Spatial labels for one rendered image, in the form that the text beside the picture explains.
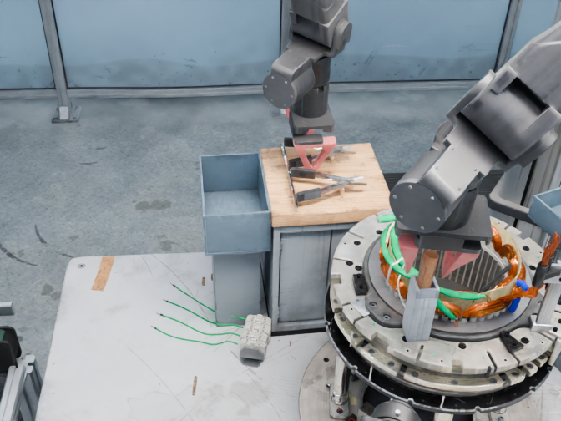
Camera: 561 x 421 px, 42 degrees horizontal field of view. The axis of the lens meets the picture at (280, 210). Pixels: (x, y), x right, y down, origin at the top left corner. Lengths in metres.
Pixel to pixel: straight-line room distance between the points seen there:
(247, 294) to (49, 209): 1.75
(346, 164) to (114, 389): 0.55
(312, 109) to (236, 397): 0.49
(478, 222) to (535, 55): 0.21
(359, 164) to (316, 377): 0.37
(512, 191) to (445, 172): 0.81
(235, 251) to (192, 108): 2.32
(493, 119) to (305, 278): 0.65
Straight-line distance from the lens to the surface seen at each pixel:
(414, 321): 0.91
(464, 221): 0.80
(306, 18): 1.10
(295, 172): 1.20
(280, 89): 1.08
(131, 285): 1.46
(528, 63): 0.68
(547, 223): 1.27
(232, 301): 1.32
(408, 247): 0.80
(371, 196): 1.20
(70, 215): 2.91
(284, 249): 1.21
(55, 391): 1.31
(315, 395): 1.24
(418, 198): 0.68
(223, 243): 1.19
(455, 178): 0.67
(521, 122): 0.69
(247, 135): 3.28
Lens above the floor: 1.79
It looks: 39 degrees down
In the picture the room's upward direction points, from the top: 2 degrees clockwise
